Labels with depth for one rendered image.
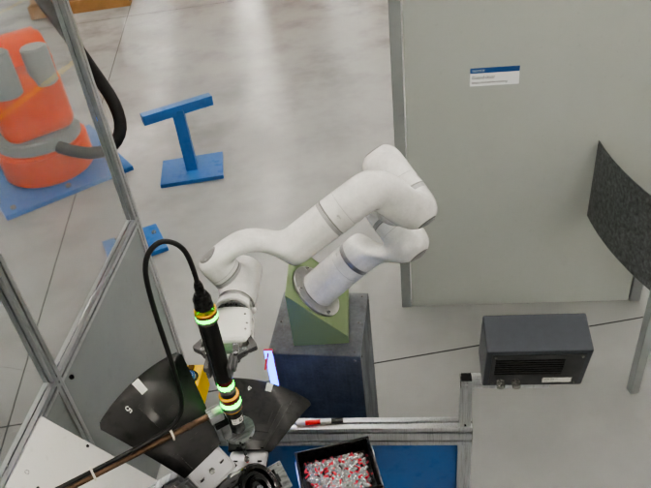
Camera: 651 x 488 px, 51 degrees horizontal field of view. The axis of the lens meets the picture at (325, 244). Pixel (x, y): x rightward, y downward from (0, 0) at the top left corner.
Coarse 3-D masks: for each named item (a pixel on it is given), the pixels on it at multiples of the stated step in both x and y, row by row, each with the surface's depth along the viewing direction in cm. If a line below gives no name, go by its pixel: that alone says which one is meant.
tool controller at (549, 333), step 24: (480, 336) 184; (504, 336) 174; (528, 336) 173; (552, 336) 172; (576, 336) 172; (480, 360) 187; (504, 360) 174; (528, 360) 173; (552, 360) 173; (576, 360) 173; (504, 384) 182
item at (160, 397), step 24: (168, 360) 151; (144, 384) 147; (168, 384) 149; (192, 384) 151; (120, 408) 144; (144, 408) 146; (168, 408) 148; (192, 408) 150; (120, 432) 143; (144, 432) 145; (168, 432) 147; (192, 432) 148; (168, 456) 147; (192, 456) 148
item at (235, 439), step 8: (208, 408) 145; (208, 416) 143; (216, 416) 143; (224, 416) 145; (216, 424) 144; (224, 424) 145; (248, 424) 151; (224, 432) 147; (248, 432) 150; (232, 440) 148; (240, 440) 148; (248, 440) 149
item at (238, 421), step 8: (200, 280) 126; (200, 288) 125; (200, 296) 126; (208, 296) 127; (200, 304) 126; (208, 304) 127; (200, 312) 127; (232, 416) 146; (240, 416) 147; (232, 424) 147; (240, 424) 148; (232, 432) 150; (240, 432) 149
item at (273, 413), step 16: (240, 384) 177; (256, 384) 178; (256, 400) 174; (272, 400) 175; (288, 400) 176; (304, 400) 178; (256, 416) 169; (272, 416) 169; (288, 416) 171; (256, 432) 165; (272, 432) 165; (240, 448) 161; (256, 448) 161; (272, 448) 161
